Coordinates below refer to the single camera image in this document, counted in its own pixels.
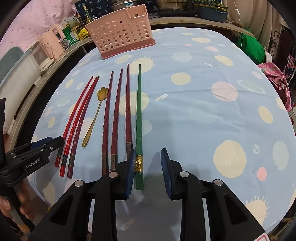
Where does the green bag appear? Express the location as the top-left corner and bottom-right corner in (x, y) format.
(239, 28), (266, 65)

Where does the dark chair with ironwork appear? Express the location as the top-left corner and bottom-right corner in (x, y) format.
(269, 29), (296, 70)

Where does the pink appliance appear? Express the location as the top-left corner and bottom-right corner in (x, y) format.
(49, 24), (67, 50)

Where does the blue planter with greens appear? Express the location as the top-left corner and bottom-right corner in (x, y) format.
(194, 0), (229, 23)

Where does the blue planet print tablecloth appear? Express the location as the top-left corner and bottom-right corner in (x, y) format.
(28, 27), (296, 234)

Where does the green chopstick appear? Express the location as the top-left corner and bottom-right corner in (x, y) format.
(134, 64), (144, 191)

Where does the green white packet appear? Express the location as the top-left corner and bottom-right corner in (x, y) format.
(62, 23), (79, 44)

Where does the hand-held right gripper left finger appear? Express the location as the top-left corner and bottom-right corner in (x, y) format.
(30, 149), (137, 241)

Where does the pink floral cloth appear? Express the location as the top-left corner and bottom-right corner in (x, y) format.
(257, 54), (296, 112)

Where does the beige curtain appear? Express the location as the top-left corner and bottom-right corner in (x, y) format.
(231, 0), (287, 54)

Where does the pink dotted curtain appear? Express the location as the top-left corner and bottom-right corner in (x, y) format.
(0, 0), (80, 61)

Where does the bright red chopstick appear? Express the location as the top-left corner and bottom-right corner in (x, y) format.
(55, 76), (94, 168)
(60, 76), (99, 178)

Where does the steel steamer pot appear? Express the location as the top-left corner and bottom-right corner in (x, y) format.
(155, 0), (196, 12)

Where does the white power cable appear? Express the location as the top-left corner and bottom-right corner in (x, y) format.
(44, 40), (93, 70)

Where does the dark blue printed cloth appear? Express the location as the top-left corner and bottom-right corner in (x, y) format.
(75, 0), (116, 21)

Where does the gold flower spoon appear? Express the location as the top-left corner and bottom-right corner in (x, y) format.
(82, 86), (110, 148)

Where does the white cord with switch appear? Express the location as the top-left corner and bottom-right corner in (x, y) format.
(232, 0), (240, 18)

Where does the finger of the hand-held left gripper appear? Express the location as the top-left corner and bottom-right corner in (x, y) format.
(14, 137), (53, 152)
(6, 136), (65, 166)

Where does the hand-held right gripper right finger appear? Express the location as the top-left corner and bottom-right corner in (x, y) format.
(161, 148), (269, 241)

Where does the white appliance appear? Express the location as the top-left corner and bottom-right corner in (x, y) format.
(31, 41), (59, 69)

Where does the pink perforated utensil basket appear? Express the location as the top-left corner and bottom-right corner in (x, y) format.
(85, 5), (156, 61)

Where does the person's left hand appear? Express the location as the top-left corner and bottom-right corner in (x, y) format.
(0, 184), (35, 226)

